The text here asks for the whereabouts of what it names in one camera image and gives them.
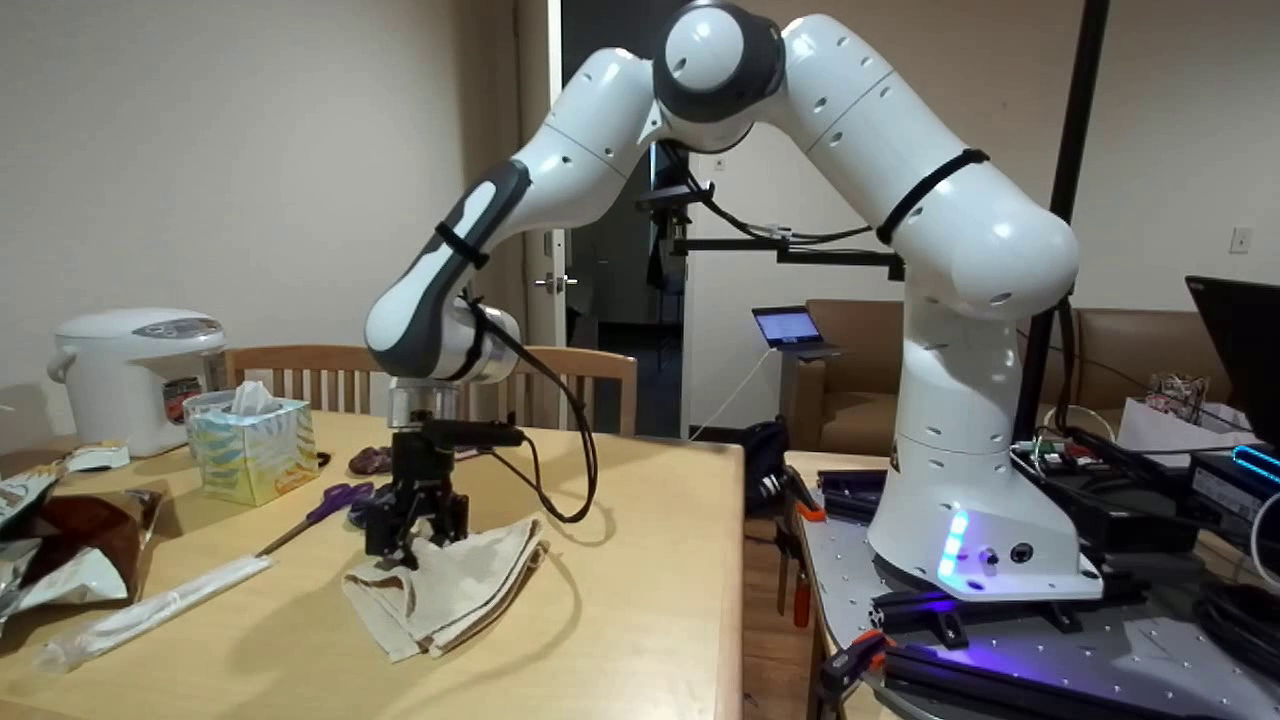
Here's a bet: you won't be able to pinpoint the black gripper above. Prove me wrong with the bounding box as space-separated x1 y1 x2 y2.
359 425 477 571

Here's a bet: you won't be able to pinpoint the beige cloth towel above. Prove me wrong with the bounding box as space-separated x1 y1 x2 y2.
340 514 552 666

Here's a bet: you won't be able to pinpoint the striped tissue box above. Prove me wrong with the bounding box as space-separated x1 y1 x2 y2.
184 382 326 508

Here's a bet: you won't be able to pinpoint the light wooden slat-back chair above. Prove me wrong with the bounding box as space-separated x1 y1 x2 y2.
217 342 409 420
510 342 645 438

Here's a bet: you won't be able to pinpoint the long white paper wrapper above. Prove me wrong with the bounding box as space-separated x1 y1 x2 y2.
35 553 279 672

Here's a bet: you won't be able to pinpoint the brown snack bag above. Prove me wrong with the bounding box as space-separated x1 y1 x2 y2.
23 482 171 610

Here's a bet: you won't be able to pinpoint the white electric water boiler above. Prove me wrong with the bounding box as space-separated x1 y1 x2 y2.
47 307 229 462

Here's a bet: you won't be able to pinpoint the small white packet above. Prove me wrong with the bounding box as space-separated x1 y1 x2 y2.
61 443 131 482

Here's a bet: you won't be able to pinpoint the black device at table edge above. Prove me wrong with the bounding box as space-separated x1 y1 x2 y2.
741 420 791 522

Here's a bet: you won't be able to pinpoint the silver foil snack bag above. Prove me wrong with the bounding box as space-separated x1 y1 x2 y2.
0 457 65 533

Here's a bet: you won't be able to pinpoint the small tablet with blue screen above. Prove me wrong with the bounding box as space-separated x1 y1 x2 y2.
750 305 831 357

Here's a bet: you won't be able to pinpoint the grey robot mounting plate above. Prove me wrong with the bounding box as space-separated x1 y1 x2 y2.
797 514 1280 720

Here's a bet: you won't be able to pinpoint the black stand pole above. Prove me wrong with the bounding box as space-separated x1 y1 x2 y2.
1014 0 1118 448

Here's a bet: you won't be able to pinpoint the black control box blue light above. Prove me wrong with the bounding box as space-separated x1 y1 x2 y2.
1187 441 1280 539

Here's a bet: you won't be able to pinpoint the black laptop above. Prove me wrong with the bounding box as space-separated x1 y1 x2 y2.
1181 274 1280 452

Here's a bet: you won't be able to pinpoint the purple-handled scissors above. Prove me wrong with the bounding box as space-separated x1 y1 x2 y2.
257 482 379 559

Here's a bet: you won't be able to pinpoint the wrist-mounted camera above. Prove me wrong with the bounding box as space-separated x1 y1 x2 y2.
426 417 527 452

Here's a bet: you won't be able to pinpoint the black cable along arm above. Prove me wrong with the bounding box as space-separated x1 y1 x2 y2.
463 298 606 530

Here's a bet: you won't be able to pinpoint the white door with handle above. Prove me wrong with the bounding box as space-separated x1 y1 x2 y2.
518 226 573 352

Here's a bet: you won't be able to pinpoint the orange-handled clamp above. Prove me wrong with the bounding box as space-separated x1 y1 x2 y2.
815 628 895 702
775 465 831 633

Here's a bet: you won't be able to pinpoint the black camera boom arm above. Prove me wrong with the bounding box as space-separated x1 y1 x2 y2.
640 181 910 284

